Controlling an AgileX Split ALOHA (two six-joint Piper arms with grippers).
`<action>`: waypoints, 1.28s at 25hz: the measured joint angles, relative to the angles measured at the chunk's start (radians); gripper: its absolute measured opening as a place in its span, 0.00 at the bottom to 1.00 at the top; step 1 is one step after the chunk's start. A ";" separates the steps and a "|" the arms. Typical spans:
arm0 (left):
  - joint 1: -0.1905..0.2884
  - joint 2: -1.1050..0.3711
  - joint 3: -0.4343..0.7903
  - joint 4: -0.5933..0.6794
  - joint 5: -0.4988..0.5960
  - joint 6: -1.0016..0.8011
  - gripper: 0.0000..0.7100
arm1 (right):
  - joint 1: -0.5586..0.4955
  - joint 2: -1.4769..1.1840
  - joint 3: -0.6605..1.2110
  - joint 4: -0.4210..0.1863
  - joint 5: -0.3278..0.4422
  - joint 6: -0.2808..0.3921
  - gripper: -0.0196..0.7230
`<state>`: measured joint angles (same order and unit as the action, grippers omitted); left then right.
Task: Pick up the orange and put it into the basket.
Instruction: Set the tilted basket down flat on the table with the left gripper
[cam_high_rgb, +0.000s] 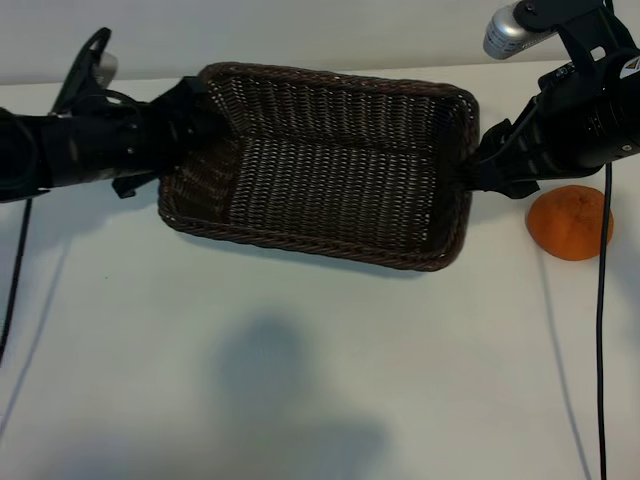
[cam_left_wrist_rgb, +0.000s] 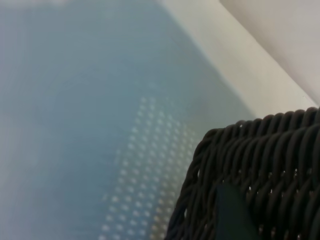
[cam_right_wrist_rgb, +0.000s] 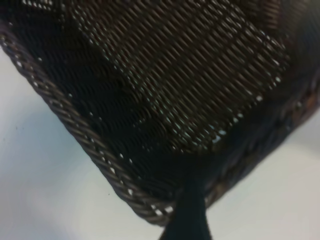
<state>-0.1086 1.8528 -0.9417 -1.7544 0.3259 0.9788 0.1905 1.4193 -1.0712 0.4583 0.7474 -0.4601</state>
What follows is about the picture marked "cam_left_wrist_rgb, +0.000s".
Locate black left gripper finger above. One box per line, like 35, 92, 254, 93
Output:
215, 184, 260, 240

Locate dark brown woven basket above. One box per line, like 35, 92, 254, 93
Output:
166, 106, 320, 240

